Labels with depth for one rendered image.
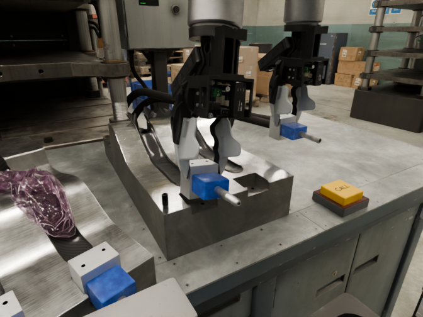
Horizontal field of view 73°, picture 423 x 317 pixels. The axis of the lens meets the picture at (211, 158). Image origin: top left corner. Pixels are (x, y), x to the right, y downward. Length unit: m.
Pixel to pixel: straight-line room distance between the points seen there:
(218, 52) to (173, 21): 0.94
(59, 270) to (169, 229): 0.15
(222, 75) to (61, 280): 0.32
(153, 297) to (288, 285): 0.57
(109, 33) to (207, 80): 0.77
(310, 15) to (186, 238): 0.46
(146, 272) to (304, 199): 0.38
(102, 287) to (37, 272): 0.11
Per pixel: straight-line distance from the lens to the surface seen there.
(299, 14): 0.62
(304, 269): 0.75
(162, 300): 0.19
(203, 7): 0.40
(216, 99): 0.38
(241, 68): 4.46
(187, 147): 0.41
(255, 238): 0.53
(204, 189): 0.41
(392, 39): 7.29
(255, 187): 0.56
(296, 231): 0.57
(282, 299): 0.76
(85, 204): 0.52
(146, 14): 1.27
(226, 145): 0.44
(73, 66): 1.16
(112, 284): 0.38
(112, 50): 1.11
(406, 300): 1.73
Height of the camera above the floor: 1.14
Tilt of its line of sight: 24 degrees down
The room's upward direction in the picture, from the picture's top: straight up
